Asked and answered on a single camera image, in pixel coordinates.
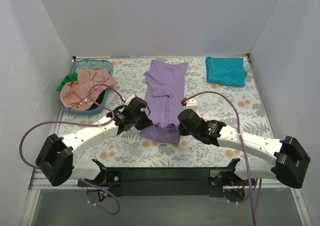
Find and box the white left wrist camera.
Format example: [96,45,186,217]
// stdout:
[121,94,136,106]

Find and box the folded teal t shirt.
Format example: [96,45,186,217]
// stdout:
[205,56,247,87]

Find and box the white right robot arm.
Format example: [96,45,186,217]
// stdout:
[178,109,311,189]

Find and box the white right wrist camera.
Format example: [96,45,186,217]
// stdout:
[181,97,198,113]

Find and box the aluminium frame rail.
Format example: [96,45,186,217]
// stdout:
[29,170,313,226]

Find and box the purple t shirt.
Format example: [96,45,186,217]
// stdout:
[140,59,188,144]

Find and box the blue plastic basket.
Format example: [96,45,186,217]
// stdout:
[59,59,114,116]

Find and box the floral table mat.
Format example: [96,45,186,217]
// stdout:
[50,57,280,169]

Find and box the green t shirt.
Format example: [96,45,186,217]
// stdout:
[55,72,78,93]

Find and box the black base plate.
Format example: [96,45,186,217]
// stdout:
[77,166,249,199]

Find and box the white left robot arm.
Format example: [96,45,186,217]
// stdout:
[35,96,153,187]

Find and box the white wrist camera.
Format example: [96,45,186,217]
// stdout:
[181,97,198,113]
[121,94,136,106]

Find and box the pink t shirt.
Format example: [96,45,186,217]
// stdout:
[60,68,117,111]

